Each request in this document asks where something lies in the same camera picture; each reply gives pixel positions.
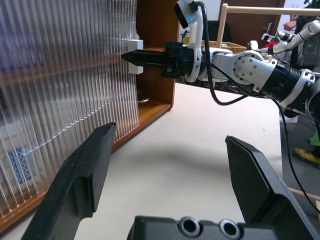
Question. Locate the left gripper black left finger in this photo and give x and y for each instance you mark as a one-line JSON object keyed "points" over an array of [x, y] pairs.
{"points": [[82, 170]]}

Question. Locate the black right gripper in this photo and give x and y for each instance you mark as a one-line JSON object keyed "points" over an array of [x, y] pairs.
{"points": [[177, 60]]}

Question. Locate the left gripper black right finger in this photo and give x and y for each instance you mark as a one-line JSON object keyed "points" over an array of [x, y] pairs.
{"points": [[252, 180]]}

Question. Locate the ribbed clear sliding door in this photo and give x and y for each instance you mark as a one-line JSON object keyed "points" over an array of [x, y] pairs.
{"points": [[87, 62], [10, 112]]}

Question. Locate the brown wooden cabinet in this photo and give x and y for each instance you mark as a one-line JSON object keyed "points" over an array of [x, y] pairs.
{"points": [[160, 25]]}

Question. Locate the light wooden bar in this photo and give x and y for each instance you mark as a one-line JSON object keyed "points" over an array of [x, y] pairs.
{"points": [[305, 195]]}

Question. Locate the white wipes canister blue print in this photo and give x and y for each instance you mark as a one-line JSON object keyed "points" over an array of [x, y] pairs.
{"points": [[17, 162]]}

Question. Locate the green fabric piece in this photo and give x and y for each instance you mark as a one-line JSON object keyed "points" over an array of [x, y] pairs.
{"points": [[315, 136]]}

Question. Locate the woven wicker basket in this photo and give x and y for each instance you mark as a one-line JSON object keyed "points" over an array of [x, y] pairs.
{"points": [[235, 46]]}

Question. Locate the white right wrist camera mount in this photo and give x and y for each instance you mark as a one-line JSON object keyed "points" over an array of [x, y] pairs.
{"points": [[197, 37]]}

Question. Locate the light wooden frame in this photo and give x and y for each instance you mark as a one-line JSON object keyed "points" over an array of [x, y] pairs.
{"points": [[222, 25]]}

